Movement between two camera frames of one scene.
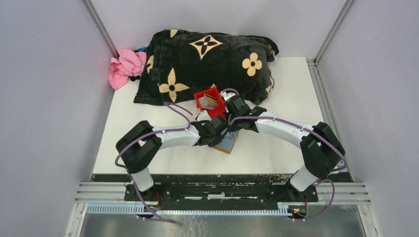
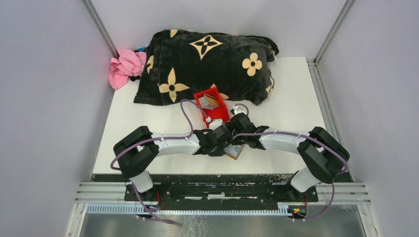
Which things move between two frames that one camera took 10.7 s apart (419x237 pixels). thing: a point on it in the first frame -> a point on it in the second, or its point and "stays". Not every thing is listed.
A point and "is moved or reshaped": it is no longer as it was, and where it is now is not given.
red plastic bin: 220,111 stays
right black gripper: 232,128 -> 235,142
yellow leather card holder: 228,143 is moved or reshaped
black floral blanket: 180,63 stays
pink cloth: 129,63 stays
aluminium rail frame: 101,197 stays
